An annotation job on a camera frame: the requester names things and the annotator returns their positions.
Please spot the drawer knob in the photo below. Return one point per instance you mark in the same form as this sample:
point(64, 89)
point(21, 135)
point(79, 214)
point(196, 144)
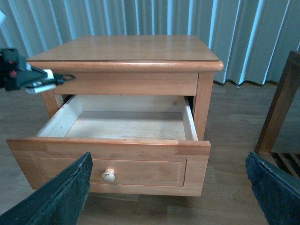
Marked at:
point(108, 175)

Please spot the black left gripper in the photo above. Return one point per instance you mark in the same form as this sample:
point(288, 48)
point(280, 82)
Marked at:
point(13, 73)

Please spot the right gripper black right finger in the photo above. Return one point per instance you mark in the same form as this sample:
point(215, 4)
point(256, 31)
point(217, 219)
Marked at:
point(277, 192)

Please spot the white charger with black cable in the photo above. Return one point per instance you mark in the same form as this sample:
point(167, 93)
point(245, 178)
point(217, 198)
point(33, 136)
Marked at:
point(50, 82)

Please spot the wooden drawer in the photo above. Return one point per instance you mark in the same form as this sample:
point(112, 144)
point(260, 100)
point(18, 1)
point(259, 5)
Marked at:
point(149, 141)

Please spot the dark wooden furniture frame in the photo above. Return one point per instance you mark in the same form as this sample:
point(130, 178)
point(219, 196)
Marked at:
point(282, 100)

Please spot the wooden nightstand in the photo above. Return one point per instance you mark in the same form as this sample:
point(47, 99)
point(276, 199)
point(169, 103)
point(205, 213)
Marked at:
point(177, 65)

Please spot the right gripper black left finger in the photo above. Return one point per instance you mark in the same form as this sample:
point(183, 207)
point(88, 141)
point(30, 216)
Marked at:
point(59, 201)

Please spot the light blue curtain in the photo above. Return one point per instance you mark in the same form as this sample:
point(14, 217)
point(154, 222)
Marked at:
point(252, 37)

